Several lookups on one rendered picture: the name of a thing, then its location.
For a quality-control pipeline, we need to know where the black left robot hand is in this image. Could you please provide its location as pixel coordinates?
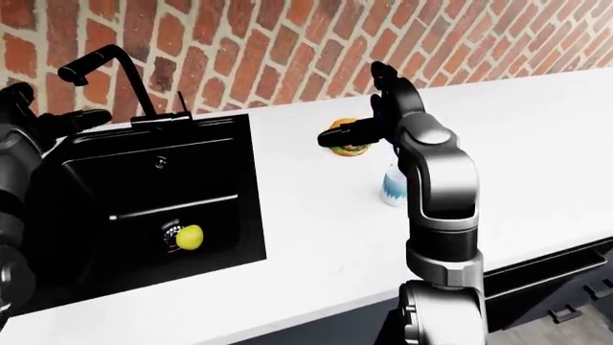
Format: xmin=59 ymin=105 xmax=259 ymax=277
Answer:
xmin=0 ymin=80 xmax=113 ymax=145

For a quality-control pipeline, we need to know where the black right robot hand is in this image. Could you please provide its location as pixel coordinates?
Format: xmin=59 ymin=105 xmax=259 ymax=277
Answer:
xmin=316 ymin=60 xmax=427 ymax=150

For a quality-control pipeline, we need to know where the black sink spout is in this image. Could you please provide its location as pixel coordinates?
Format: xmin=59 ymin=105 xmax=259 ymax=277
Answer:
xmin=57 ymin=43 xmax=157 ymax=117

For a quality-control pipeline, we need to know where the black sink basin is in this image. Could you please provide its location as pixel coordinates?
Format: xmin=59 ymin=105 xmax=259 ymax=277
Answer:
xmin=9 ymin=112 xmax=268 ymax=317

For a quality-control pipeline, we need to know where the metal sink drain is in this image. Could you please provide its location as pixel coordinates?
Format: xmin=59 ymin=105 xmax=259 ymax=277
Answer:
xmin=159 ymin=218 xmax=185 ymax=254

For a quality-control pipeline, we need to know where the hamburger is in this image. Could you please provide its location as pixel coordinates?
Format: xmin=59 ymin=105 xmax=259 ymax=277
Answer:
xmin=328 ymin=118 xmax=373 ymax=158

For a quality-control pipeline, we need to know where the white blue bottle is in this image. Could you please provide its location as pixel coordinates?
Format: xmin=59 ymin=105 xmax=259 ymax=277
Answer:
xmin=379 ymin=149 xmax=409 ymax=208

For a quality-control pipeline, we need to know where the yellow lemon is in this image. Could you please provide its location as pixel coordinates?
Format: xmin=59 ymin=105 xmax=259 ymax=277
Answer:
xmin=175 ymin=224 xmax=205 ymax=250

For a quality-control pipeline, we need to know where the dark cabinet drawer front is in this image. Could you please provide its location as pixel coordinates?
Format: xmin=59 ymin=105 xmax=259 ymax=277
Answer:
xmin=481 ymin=236 xmax=613 ymax=334

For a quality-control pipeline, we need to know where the black drawer handle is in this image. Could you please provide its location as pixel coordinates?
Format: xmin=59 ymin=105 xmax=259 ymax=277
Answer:
xmin=582 ymin=276 xmax=613 ymax=301
xmin=547 ymin=303 xmax=584 ymax=324

